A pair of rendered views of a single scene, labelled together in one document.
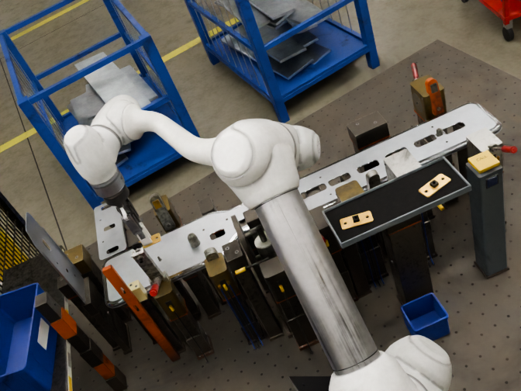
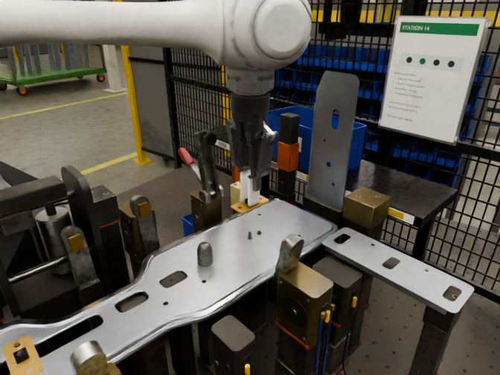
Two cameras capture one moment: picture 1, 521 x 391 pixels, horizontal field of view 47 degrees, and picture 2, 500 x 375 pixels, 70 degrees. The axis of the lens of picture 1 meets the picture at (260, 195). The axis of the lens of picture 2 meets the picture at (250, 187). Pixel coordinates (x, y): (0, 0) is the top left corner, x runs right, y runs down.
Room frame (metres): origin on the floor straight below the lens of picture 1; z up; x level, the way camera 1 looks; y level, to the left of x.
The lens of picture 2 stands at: (1.92, -0.07, 1.47)
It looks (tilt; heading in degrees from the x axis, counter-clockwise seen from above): 27 degrees down; 138
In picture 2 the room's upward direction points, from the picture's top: straight up
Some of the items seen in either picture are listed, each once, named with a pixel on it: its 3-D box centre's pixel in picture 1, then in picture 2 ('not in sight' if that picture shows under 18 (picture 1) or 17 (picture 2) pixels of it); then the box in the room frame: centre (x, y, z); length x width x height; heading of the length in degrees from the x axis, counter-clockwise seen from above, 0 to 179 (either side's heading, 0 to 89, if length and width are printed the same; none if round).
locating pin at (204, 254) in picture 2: (193, 240); (204, 254); (1.42, 0.25, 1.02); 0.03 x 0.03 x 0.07
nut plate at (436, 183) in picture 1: (434, 184); not in sight; (1.08, -0.43, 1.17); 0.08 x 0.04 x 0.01; 107
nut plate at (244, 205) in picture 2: (147, 240); (250, 202); (1.41, 0.38, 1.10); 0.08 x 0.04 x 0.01; 91
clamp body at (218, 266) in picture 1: (237, 304); (143, 269); (1.21, 0.20, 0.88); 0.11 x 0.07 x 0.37; 1
